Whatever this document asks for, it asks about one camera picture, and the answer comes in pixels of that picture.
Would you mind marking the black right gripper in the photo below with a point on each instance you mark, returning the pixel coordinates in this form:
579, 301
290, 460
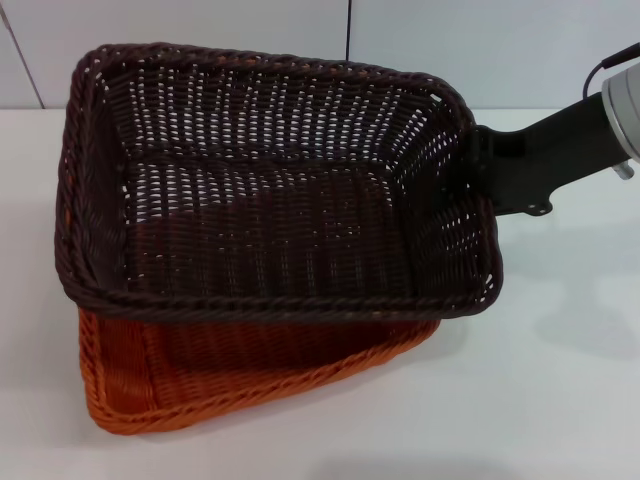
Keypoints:
555, 145

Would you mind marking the dark brown woven basket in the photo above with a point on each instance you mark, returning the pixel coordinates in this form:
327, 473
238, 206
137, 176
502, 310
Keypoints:
280, 200

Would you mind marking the orange woven plastic basket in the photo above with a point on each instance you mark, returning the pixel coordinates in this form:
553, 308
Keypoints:
200, 380

